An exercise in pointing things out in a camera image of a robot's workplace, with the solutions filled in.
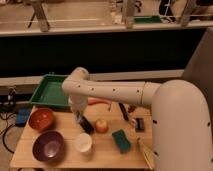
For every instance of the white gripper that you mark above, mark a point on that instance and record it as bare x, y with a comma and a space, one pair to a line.
77, 104

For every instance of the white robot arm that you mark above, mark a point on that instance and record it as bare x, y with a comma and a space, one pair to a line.
181, 128

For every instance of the orange carrot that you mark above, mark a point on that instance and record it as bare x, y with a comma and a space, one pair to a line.
97, 101

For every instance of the green plastic tray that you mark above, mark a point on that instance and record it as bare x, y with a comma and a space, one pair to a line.
49, 93

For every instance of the yellow red apple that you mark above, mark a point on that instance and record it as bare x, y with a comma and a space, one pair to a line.
101, 126

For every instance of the white plastic cup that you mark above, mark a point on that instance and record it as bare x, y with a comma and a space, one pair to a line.
83, 143

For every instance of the orange bowl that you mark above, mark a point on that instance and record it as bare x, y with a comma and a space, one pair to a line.
41, 119

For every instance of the purple bowl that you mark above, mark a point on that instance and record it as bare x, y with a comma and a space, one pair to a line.
48, 146

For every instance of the green sponge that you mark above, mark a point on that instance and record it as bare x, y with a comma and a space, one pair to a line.
121, 141

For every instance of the dark red grape bunch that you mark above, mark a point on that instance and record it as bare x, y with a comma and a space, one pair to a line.
131, 109

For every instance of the blue box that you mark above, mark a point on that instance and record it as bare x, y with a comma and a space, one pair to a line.
22, 117

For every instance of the black binder clip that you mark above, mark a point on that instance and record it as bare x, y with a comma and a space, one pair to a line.
140, 125

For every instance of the wooden scrub brush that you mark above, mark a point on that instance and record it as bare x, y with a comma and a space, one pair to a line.
147, 153

